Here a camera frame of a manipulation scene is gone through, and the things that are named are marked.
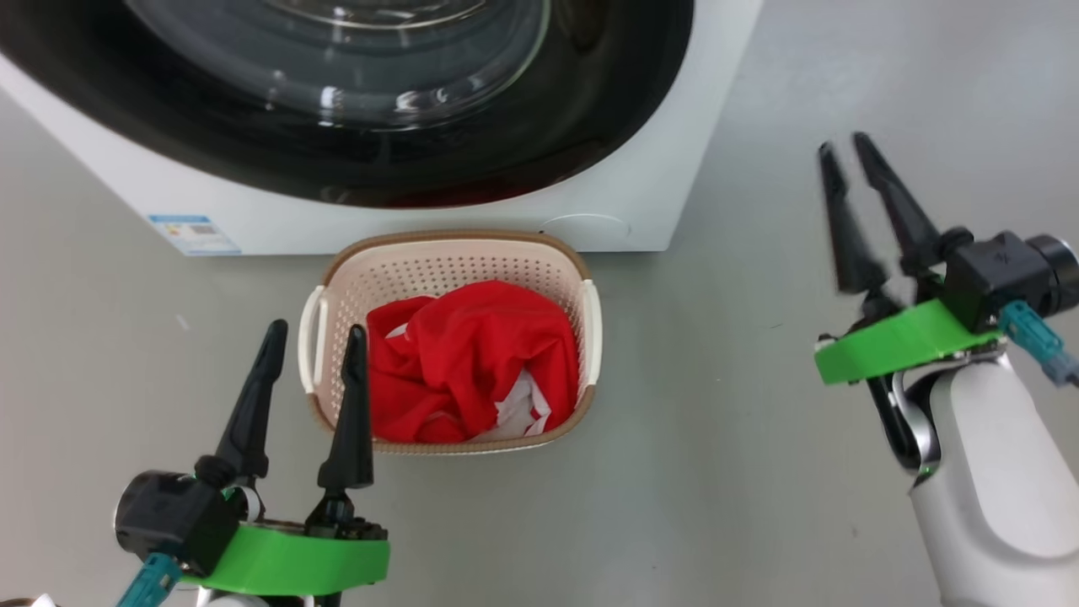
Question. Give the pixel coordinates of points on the teal camera connector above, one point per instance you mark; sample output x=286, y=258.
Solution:
x=1037, y=337
x=152, y=582

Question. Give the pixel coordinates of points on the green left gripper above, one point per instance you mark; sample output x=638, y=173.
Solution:
x=295, y=561

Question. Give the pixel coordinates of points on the white front-load washing machine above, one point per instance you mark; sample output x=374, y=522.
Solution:
x=691, y=126

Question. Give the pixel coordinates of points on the teal left camera connector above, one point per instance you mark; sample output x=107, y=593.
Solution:
x=152, y=582

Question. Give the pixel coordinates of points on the teal right camera connector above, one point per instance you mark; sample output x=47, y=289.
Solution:
x=1037, y=337

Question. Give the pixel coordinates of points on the red and white garment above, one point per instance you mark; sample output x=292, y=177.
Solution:
x=480, y=354

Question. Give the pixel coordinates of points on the round white filter cover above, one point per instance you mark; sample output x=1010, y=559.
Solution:
x=586, y=228

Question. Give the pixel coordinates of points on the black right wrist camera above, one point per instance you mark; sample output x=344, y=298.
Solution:
x=995, y=274

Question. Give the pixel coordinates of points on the cream basket with brown rim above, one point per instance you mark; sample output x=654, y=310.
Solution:
x=438, y=261

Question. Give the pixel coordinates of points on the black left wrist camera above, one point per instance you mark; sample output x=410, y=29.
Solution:
x=173, y=518

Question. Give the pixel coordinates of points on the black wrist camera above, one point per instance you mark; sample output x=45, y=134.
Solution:
x=995, y=274
x=173, y=518

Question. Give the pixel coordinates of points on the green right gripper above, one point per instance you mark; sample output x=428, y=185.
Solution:
x=893, y=341

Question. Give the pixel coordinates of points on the round washing machine door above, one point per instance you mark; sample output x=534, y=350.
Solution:
x=590, y=101

